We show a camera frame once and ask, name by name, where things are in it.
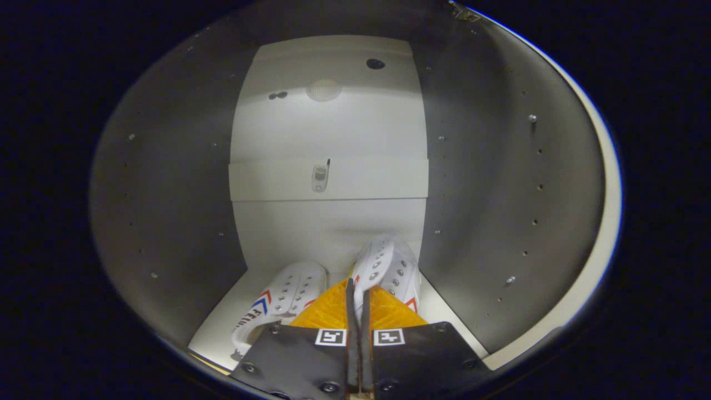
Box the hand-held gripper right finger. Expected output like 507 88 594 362
360 286 493 399

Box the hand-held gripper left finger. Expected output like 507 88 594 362
231 279 360 398

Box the white lace-up shoe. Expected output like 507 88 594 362
231 261 328 362
350 236 422 324

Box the grey shoe cabinet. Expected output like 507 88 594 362
89 0 609 378

